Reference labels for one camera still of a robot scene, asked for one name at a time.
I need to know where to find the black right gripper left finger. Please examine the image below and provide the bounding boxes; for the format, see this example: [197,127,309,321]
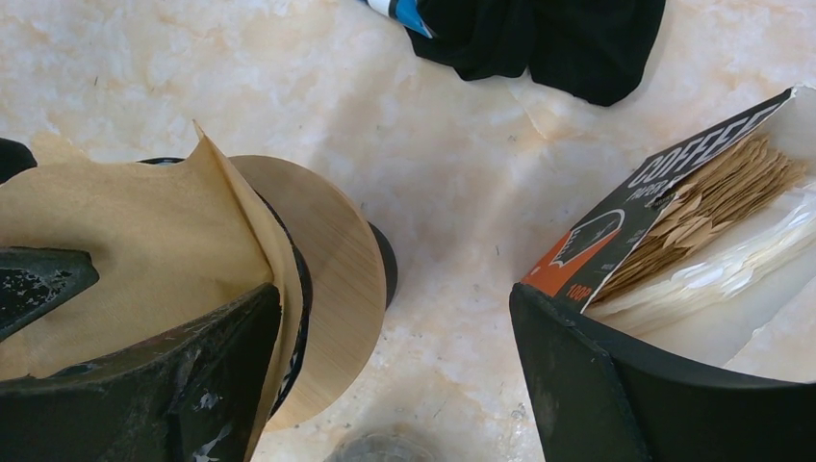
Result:
[1,284,281,461]

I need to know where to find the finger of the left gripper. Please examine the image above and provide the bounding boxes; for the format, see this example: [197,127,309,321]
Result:
[0,138,38,184]
[1,246,99,340]

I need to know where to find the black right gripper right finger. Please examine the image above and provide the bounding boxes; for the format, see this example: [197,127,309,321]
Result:
[509,283,815,461]

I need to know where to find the ribbed glass dripper cone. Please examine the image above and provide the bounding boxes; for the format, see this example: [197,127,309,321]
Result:
[137,156,315,419]

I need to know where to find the brown paper coffee filter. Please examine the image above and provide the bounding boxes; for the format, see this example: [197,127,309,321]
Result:
[1,132,298,461]

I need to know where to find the smoky glass pitcher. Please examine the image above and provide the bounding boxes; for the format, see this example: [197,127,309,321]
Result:
[324,433,438,462]

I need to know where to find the orange coffee filter box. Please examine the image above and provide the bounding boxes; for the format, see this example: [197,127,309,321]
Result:
[523,85,815,366]

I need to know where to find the black cloth with flower print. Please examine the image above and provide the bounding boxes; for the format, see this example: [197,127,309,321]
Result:
[367,0,666,107]

